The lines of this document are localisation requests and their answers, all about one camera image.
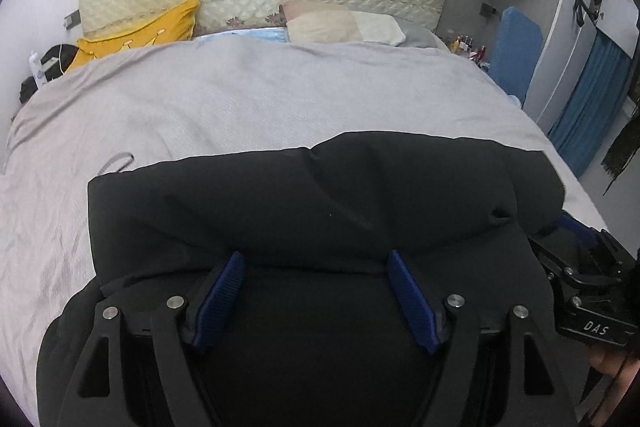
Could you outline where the yellow crown pillow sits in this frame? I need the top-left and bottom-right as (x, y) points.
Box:
(65, 0), (201, 72)

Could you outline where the blue curtain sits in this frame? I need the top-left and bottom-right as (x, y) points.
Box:
(547, 32), (633, 178)

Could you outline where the white bottle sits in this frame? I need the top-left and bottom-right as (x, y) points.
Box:
(29, 51), (46, 84)

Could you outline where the blue padded board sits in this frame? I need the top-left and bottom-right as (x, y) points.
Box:
(487, 6), (543, 105)

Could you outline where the bed with grey sheet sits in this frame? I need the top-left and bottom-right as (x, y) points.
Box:
(0, 32), (608, 427)

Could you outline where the grey pillow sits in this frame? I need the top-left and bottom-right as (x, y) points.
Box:
(395, 18), (448, 50)

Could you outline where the grey cord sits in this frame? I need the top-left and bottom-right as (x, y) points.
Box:
(97, 151), (136, 176)

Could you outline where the beige patchwork pillow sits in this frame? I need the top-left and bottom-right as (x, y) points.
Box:
(279, 0), (407, 46)

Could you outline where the person's right hand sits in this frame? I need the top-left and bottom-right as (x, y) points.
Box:
(587, 346), (633, 408)

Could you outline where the dark patterned scarf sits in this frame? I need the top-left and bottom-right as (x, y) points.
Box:
(602, 107), (640, 196)

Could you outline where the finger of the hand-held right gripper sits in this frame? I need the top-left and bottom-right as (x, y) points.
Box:
(527, 232), (571, 280)
(552, 213), (595, 239)

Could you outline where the light blue printed cloth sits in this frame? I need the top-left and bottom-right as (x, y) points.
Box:
(192, 26), (291, 45)

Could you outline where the black puffer jacket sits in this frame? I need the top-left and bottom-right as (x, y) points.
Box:
(37, 131), (596, 427)

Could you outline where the group of small bottles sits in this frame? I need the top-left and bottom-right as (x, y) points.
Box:
(442, 34), (493, 70)

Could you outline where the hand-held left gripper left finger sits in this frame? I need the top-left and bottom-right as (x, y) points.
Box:
(59, 251), (246, 427)

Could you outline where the black bag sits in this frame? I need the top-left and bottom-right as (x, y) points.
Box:
(20, 44), (83, 105)

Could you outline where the black hanging strap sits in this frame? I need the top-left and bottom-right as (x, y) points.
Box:
(572, 0), (607, 26)

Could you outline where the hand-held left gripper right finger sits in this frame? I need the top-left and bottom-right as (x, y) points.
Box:
(386, 249), (581, 427)

